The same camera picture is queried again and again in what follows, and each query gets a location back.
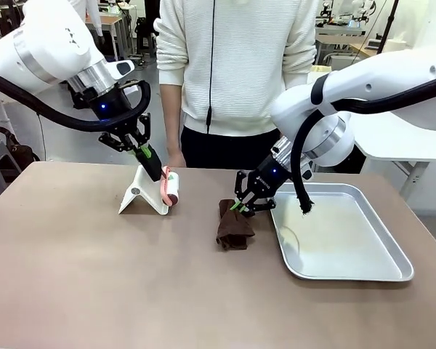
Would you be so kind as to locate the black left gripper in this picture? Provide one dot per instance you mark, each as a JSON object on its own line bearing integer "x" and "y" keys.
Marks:
{"x": 116, "y": 112}

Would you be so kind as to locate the person's right hand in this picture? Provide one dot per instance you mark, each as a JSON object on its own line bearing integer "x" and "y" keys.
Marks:
{"x": 176, "y": 160}

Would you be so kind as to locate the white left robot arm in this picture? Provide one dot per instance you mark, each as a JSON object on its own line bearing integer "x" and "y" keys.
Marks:
{"x": 40, "y": 43}

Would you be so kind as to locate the yellow cardboard box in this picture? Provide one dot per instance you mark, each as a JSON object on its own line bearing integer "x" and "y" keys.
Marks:
{"x": 321, "y": 69}

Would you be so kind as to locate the black tripod pole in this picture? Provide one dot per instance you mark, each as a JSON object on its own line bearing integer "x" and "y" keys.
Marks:
{"x": 388, "y": 29}

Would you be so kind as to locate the black background chair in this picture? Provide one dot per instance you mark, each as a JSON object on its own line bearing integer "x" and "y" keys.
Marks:
{"x": 145, "y": 36}

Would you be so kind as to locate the dark brown bag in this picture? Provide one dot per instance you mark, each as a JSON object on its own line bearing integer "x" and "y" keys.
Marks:
{"x": 20, "y": 152}

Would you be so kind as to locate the person's right forearm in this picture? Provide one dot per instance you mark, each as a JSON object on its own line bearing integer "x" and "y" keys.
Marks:
{"x": 171, "y": 116}

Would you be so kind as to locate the white folded roller stand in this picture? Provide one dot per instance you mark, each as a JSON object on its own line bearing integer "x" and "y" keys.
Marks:
{"x": 131, "y": 198}

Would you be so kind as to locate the silver metal tray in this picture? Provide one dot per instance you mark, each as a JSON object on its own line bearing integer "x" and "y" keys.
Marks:
{"x": 349, "y": 247}

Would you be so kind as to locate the person's white knit sweater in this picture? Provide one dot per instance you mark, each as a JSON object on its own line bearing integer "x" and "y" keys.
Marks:
{"x": 240, "y": 54}

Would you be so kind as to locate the person's black trousers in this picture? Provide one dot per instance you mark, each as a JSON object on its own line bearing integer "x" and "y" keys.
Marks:
{"x": 218, "y": 149}

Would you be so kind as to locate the dark brown cloth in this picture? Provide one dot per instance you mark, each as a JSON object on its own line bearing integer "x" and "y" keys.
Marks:
{"x": 234, "y": 229}

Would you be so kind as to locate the background person white shirt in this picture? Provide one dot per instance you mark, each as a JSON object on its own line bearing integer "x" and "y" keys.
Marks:
{"x": 97, "y": 18}

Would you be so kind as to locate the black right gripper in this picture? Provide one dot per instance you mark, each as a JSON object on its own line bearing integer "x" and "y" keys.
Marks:
{"x": 270, "y": 178}

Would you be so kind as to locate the white side table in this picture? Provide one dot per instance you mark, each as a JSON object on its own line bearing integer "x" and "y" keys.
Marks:
{"x": 414, "y": 145}

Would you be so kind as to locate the background wooden top desk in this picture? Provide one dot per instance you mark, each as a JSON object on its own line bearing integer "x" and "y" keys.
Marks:
{"x": 112, "y": 25}

